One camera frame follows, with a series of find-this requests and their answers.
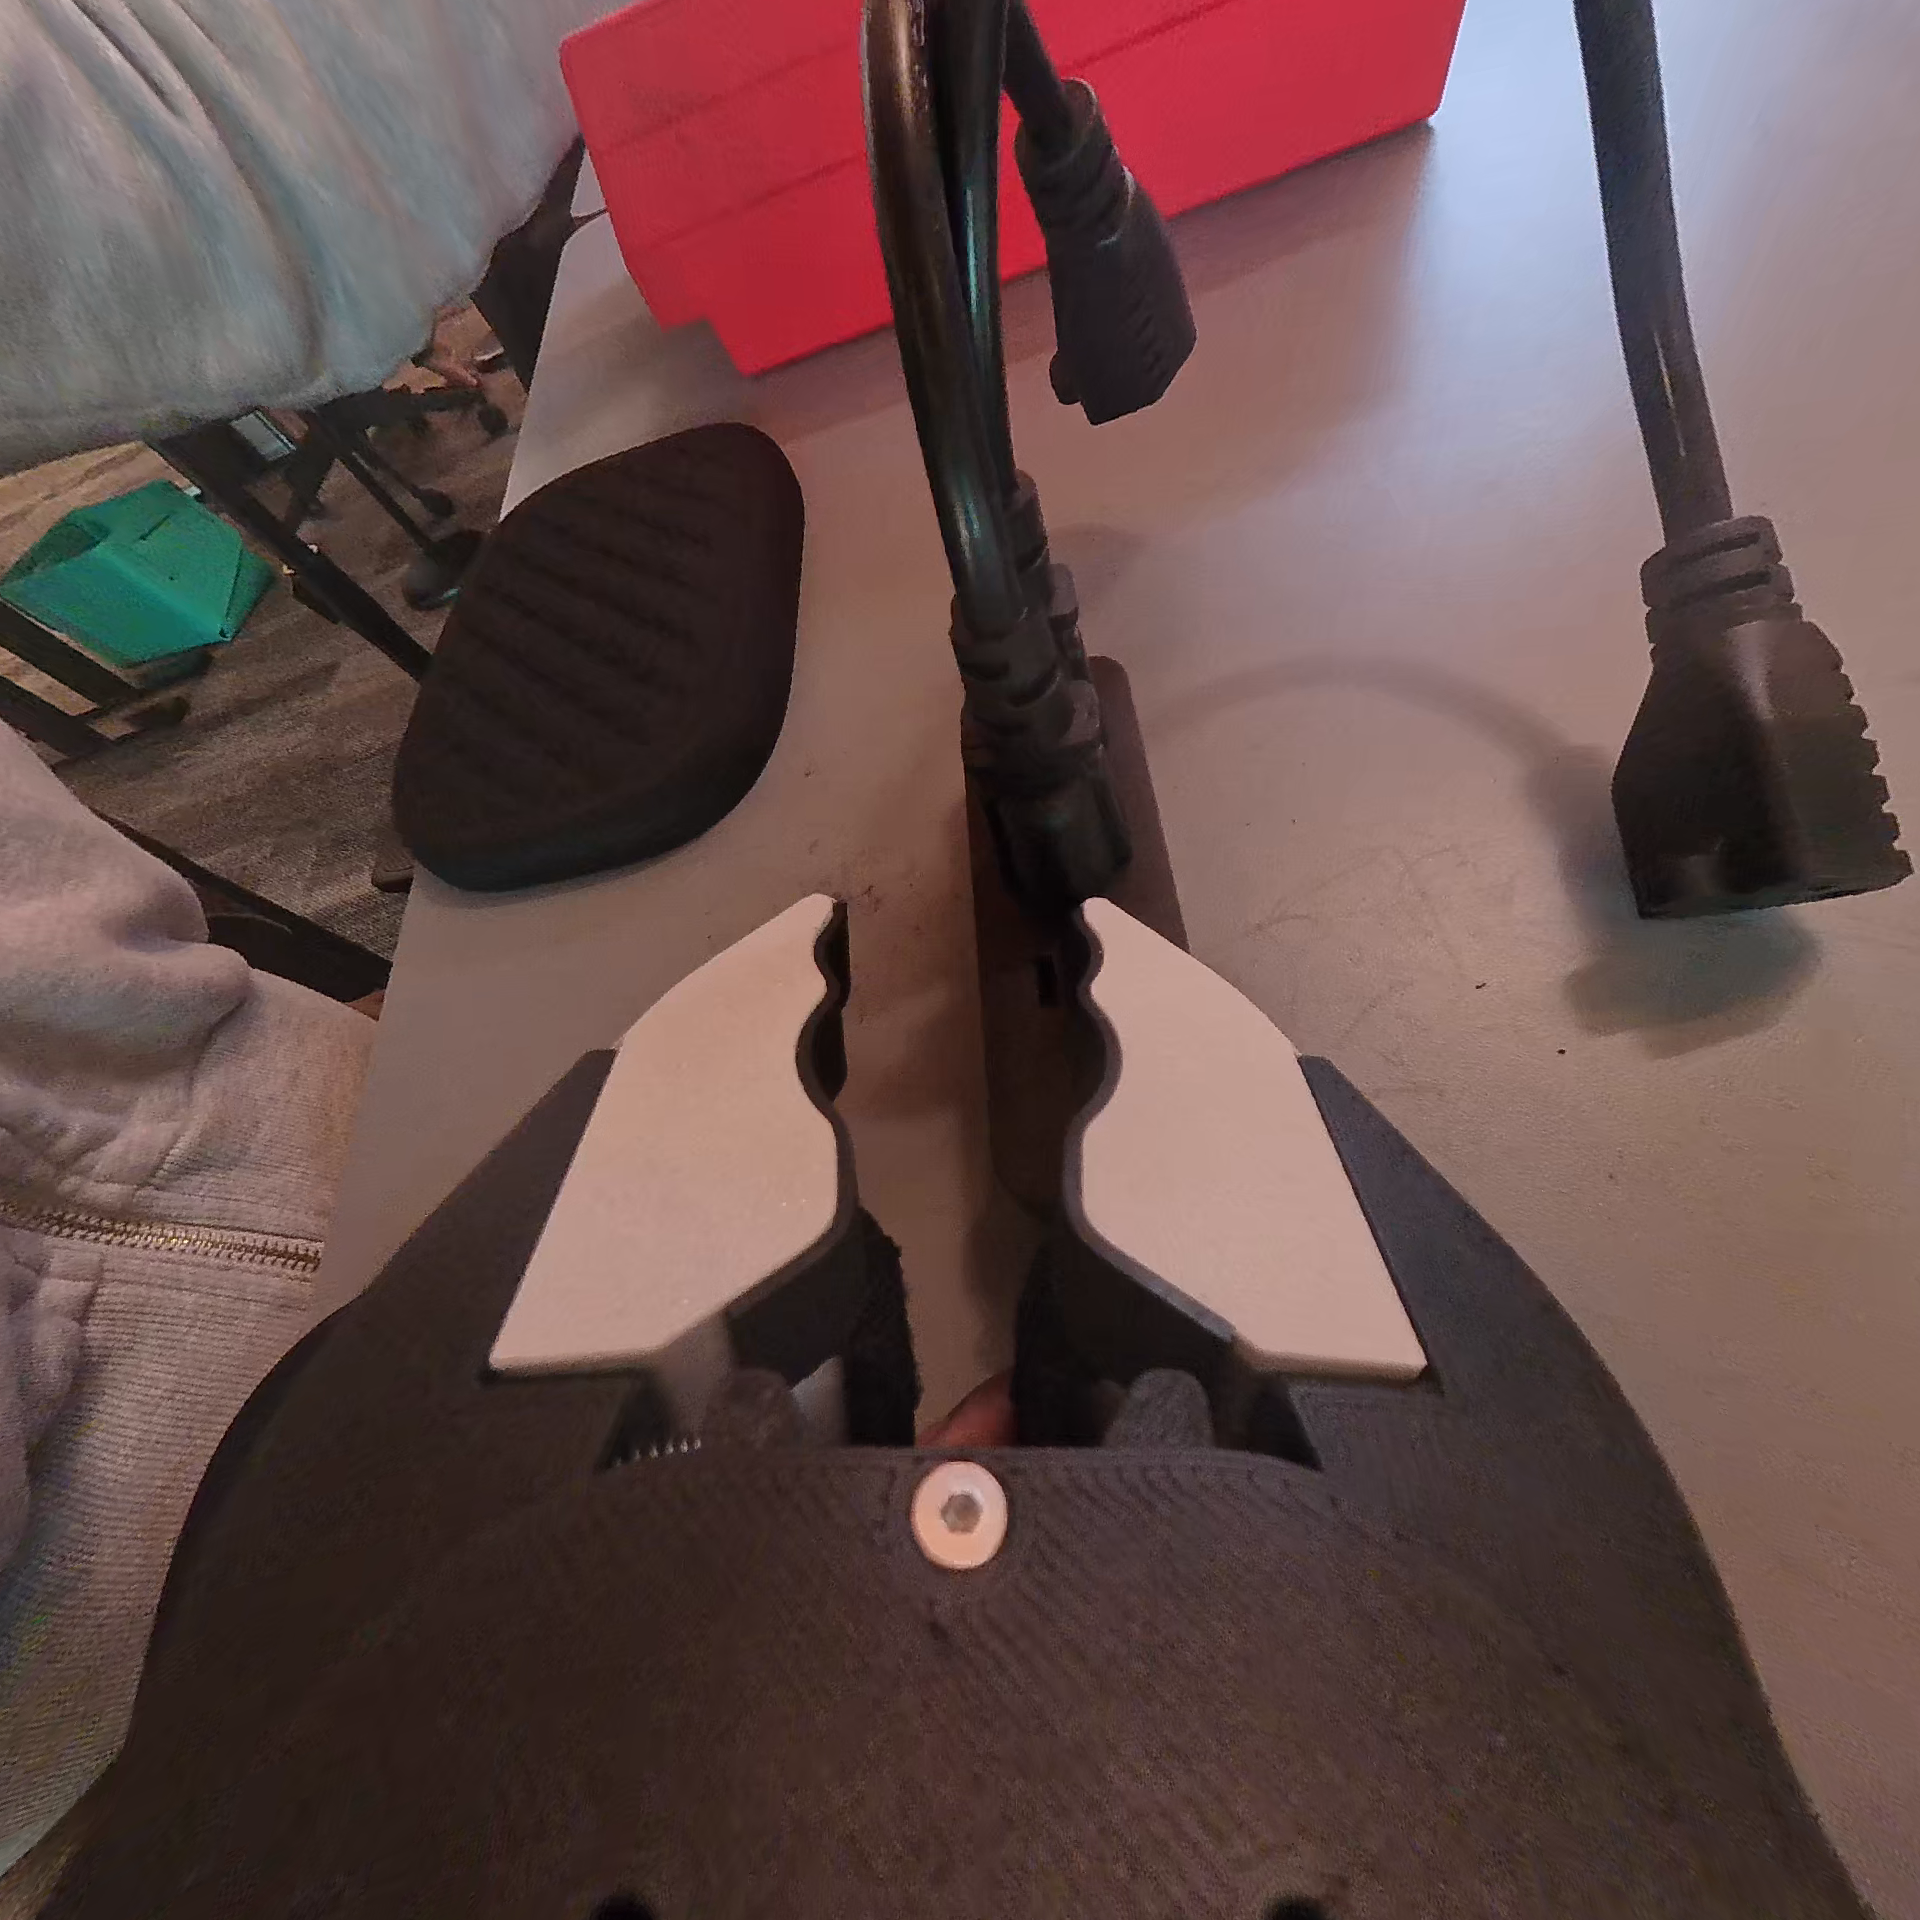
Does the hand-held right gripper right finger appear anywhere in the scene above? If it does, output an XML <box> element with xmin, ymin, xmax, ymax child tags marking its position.
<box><xmin>1057</xmin><ymin>896</ymin><xmax>1427</xmax><ymax>1380</ymax></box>

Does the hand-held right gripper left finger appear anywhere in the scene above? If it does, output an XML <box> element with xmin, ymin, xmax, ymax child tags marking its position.
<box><xmin>487</xmin><ymin>896</ymin><xmax>875</xmax><ymax>1434</ymax></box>

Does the black short extension cord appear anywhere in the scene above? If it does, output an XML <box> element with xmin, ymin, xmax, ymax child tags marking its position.
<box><xmin>861</xmin><ymin>0</ymin><xmax>1196</xmax><ymax>904</ymax></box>
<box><xmin>941</xmin><ymin>0</ymin><xmax>1915</xmax><ymax>921</ymax></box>

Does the person's left forearm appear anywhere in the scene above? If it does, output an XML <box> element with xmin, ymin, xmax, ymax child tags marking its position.
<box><xmin>0</xmin><ymin>0</ymin><xmax>590</xmax><ymax>477</ymax></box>

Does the black chair armrest pad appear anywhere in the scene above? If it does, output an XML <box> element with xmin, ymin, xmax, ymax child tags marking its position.
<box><xmin>392</xmin><ymin>425</ymin><xmax>805</xmax><ymax>896</ymax></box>

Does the person in grey hoodie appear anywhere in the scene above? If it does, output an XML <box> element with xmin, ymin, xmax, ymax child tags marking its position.
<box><xmin>0</xmin><ymin>721</ymin><xmax>371</xmax><ymax>1884</ymax></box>

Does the teal plastic container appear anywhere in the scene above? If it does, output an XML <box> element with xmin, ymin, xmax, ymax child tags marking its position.
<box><xmin>0</xmin><ymin>502</ymin><xmax>274</xmax><ymax>657</ymax></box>

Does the black office chair base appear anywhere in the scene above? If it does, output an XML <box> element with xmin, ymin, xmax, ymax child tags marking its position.
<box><xmin>292</xmin><ymin>322</ymin><xmax>526</xmax><ymax>609</ymax></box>

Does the red plastic bin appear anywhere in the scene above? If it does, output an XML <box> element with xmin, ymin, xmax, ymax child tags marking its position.
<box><xmin>559</xmin><ymin>0</ymin><xmax>1466</xmax><ymax>378</ymax></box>

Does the black table frame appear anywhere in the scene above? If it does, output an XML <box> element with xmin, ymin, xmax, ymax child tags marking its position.
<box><xmin>0</xmin><ymin>413</ymin><xmax>439</xmax><ymax>770</ymax></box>

